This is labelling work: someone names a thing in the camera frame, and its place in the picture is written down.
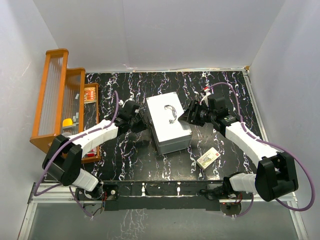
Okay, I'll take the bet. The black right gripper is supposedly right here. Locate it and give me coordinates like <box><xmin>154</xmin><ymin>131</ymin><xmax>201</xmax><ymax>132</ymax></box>
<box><xmin>178</xmin><ymin>100</ymin><xmax>215</xmax><ymax>127</ymax></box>

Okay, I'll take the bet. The grey plastic medicine case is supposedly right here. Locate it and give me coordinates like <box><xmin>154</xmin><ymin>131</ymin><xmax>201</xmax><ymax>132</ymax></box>
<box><xmin>146</xmin><ymin>92</ymin><xmax>193</xmax><ymax>155</ymax></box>

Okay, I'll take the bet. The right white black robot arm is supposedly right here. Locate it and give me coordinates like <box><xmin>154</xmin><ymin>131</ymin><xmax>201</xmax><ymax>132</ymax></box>
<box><xmin>178</xmin><ymin>95</ymin><xmax>299</xmax><ymax>202</ymax></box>

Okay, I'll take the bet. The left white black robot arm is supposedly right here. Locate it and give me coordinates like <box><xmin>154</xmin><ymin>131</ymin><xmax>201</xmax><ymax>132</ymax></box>
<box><xmin>42</xmin><ymin>100</ymin><xmax>148</xmax><ymax>200</ymax></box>

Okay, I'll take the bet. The white cardboard medicine box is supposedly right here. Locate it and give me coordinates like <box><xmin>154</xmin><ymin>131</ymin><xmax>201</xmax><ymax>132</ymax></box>
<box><xmin>196</xmin><ymin>147</ymin><xmax>221</xmax><ymax>170</ymax></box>

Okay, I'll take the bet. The red patterned box on shelf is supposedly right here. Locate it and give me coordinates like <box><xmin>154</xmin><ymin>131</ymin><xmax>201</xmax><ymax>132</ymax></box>
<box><xmin>84</xmin><ymin>86</ymin><xmax>97</xmax><ymax>104</ymax></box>

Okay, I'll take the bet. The red white box on shelf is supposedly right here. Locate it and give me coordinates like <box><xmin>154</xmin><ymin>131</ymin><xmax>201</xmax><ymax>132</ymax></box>
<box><xmin>86</xmin><ymin>147</ymin><xmax>98</xmax><ymax>158</ymax></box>

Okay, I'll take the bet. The yellow cap bottle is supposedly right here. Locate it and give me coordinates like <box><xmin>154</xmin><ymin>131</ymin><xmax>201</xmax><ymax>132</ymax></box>
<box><xmin>62</xmin><ymin>118</ymin><xmax>74</xmax><ymax>129</ymax></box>

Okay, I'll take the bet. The orange wooden tiered shelf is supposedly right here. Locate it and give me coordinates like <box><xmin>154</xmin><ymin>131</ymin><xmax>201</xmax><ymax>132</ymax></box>
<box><xmin>30</xmin><ymin>48</ymin><xmax>99</xmax><ymax>153</ymax></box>

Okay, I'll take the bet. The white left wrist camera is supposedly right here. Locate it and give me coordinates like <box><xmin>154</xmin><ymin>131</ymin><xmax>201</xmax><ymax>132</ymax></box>
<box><xmin>118</xmin><ymin>100</ymin><xmax>128</xmax><ymax>107</ymax></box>

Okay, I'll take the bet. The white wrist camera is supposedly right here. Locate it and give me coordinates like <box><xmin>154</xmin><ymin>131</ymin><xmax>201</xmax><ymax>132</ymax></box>
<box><xmin>200</xmin><ymin>87</ymin><xmax>212</xmax><ymax>107</ymax></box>
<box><xmin>118</xmin><ymin>100</ymin><xmax>128</xmax><ymax>107</ymax></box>

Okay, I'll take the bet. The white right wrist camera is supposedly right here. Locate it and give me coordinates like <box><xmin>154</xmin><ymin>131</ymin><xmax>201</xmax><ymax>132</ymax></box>
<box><xmin>200</xmin><ymin>87</ymin><xmax>212</xmax><ymax>107</ymax></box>

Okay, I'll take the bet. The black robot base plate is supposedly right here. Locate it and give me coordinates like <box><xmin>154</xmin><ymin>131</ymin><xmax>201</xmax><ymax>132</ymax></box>
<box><xmin>103</xmin><ymin>180</ymin><xmax>251</xmax><ymax>211</ymax></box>

